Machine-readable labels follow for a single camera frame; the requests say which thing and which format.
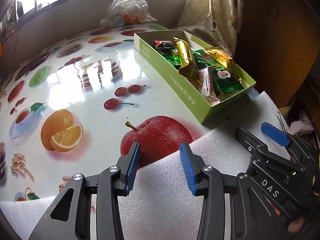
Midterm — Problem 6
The green cardboard box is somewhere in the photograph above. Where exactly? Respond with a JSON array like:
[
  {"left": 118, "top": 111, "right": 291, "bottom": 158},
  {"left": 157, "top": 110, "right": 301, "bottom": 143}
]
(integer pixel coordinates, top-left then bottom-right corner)
[{"left": 134, "top": 30, "right": 257, "bottom": 124}]

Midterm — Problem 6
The large green snack packet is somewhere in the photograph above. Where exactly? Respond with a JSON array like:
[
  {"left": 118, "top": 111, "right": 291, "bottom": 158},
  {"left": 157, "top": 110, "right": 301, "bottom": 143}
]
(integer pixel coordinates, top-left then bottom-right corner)
[{"left": 192, "top": 50, "right": 245, "bottom": 96}]

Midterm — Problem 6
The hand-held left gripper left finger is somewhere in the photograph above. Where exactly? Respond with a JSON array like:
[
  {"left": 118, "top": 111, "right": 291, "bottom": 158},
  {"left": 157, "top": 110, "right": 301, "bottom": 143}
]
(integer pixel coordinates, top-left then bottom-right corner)
[{"left": 28, "top": 141, "right": 142, "bottom": 240}]

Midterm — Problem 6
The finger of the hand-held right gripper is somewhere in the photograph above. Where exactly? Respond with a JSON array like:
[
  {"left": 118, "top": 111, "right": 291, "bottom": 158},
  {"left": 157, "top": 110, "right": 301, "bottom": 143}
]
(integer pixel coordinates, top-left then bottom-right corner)
[
  {"left": 235, "top": 127, "right": 309, "bottom": 178},
  {"left": 261, "top": 122, "right": 320, "bottom": 170}
]

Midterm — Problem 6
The small red snack packet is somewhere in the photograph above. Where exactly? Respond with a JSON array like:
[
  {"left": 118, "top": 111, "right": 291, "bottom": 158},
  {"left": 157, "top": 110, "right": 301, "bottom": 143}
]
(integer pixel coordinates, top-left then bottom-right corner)
[{"left": 154, "top": 40, "right": 177, "bottom": 49}]

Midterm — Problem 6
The long gold snack bar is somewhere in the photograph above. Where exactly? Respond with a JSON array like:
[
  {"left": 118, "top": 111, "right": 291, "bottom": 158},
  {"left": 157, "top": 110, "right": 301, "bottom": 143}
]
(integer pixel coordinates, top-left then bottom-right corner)
[{"left": 174, "top": 36, "right": 200, "bottom": 80}]

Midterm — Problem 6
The orange tangerine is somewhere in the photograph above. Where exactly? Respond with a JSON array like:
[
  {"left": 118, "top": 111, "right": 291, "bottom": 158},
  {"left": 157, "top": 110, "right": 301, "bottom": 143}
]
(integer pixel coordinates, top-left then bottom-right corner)
[{"left": 122, "top": 14, "right": 140, "bottom": 23}]

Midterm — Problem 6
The metal wire pin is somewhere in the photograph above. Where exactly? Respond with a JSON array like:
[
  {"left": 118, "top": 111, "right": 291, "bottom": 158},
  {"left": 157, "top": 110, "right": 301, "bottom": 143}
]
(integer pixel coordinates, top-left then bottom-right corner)
[{"left": 276, "top": 111, "right": 288, "bottom": 133}]

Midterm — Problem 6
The pink cloth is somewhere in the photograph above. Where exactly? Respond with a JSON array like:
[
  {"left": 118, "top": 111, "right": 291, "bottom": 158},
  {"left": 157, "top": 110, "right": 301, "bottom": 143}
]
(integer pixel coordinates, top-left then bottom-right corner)
[{"left": 289, "top": 120, "right": 315, "bottom": 135}]

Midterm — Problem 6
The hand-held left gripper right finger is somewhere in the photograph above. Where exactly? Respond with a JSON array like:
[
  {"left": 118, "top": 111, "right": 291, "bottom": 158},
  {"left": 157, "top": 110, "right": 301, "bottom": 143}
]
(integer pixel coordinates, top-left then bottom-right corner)
[{"left": 179, "top": 141, "right": 292, "bottom": 240}]

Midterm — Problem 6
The white foam sheet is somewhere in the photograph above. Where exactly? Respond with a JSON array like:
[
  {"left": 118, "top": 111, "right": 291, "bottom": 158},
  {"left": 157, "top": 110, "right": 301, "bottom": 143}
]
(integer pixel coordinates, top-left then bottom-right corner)
[{"left": 0, "top": 90, "right": 295, "bottom": 240}]

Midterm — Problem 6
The clear plastic bag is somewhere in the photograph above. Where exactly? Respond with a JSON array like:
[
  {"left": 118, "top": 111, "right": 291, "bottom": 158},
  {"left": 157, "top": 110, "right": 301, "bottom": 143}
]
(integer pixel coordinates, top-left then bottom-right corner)
[{"left": 99, "top": 0, "right": 158, "bottom": 28}]

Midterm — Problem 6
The person's right hand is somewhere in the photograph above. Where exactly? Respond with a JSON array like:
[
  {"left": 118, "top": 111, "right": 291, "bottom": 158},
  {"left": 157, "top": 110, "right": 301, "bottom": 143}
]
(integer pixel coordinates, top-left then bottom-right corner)
[{"left": 287, "top": 216, "right": 310, "bottom": 233}]

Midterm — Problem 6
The dark smartphone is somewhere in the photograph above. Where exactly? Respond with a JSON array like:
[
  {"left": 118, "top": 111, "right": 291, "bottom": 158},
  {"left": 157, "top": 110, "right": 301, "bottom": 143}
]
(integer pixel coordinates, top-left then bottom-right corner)
[{"left": 15, "top": 51, "right": 50, "bottom": 79}]

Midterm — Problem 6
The brown wooden cabinet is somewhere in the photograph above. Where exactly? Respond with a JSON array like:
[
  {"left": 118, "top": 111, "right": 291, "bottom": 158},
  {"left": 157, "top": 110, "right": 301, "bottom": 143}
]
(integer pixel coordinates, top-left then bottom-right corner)
[{"left": 235, "top": 0, "right": 320, "bottom": 110}]

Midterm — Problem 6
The cream patterned curtain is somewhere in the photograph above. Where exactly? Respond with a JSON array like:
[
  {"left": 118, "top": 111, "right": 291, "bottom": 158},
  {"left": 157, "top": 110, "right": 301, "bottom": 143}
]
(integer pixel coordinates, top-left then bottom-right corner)
[{"left": 175, "top": 0, "right": 244, "bottom": 55}]

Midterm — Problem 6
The wide yellow snack packet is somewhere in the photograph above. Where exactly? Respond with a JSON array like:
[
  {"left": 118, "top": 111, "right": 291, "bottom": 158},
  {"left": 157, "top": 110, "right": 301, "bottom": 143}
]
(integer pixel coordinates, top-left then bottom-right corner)
[{"left": 205, "top": 47, "right": 241, "bottom": 71}]

